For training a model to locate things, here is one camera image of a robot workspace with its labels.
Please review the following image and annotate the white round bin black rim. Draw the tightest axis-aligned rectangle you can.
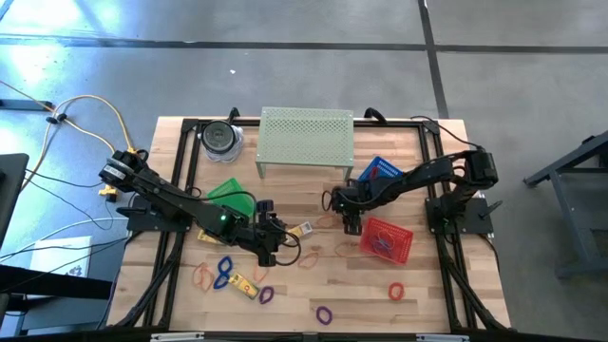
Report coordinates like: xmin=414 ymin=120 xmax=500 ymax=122
xmin=200 ymin=120 xmax=238 ymax=156

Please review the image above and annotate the white printed box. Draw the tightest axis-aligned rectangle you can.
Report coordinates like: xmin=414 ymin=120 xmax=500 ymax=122
xmin=29 ymin=235 xmax=94 ymax=279

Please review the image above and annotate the black aluminium table frame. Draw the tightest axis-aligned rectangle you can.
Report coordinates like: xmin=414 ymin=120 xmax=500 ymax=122
xmin=109 ymin=117 xmax=513 ymax=333

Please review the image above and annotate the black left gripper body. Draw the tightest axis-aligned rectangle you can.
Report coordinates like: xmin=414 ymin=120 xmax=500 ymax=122
xmin=256 ymin=212 xmax=289 ymax=248

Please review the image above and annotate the clear round lidded container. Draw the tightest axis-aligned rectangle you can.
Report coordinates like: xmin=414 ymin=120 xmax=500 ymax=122
xmin=202 ymin=123 xmax=246 ymax=165

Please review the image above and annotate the red plastic basket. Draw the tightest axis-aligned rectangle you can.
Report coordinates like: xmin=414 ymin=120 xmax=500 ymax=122
xmin=358 ymin=217 xmax=415 ymax=266

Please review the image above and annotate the dark grey cart frame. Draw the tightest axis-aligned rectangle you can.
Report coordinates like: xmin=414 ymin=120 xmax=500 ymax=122
xmin=522 ymin=129 xmax=608 ymax=280

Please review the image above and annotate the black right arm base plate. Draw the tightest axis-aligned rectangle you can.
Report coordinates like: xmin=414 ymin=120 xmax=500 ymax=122
xmin=425 ymin=196 xmax=504 ymax=237

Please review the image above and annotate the yellow extension cable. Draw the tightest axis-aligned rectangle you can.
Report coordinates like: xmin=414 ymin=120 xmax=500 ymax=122
xmin=21 ymin=93 xmax=143 ymax=191
xmin=0 ymin=79 xmax=120 ymax=200

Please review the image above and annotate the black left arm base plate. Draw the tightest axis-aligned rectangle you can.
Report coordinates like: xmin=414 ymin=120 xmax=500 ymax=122
xmin=116 ymin=193 xmax=194 ymax=234

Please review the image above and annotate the black desk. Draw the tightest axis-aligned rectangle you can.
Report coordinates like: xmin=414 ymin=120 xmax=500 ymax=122
xmin=0 ymin=152 xmax=30 ymax=249

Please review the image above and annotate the silver table edge bracket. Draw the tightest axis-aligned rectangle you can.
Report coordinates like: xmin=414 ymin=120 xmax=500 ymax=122
xmin=150 ymin=332 xmax=205 ymax=342
xmin=415 ymin=333 xmax=471 ymax=342

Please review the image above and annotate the yellow clip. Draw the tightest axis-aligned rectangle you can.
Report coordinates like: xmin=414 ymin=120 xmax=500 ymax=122
xmin=227 ymin=271 xmax=261 ymax=301

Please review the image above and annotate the green perforated metal shelf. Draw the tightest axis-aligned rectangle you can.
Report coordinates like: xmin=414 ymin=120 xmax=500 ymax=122
xmin=255 ymin=105 xmax=355 ymax=182

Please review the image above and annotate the green plastic basket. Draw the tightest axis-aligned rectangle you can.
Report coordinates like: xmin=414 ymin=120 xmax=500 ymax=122
xmin=206 ymin=177 xmax=257 ymax=220

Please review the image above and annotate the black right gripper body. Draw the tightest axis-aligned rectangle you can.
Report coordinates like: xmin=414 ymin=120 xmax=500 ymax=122
xmin=342 ymin=182 xmax=374 ymax=218

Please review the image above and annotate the black floor bar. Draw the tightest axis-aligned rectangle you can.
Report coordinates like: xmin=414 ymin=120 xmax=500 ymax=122
xmin=0 ymin=98 xmax=56 ymax=113

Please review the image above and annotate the black beam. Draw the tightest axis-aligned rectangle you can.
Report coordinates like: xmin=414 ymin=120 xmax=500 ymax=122
xmin=0 ymin=264 xmax=114 ymax=301

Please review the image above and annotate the blue plastic basket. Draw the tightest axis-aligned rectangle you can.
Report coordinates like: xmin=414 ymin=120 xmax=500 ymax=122
xmin=356 ymin=155 xmax=405 ymax=184

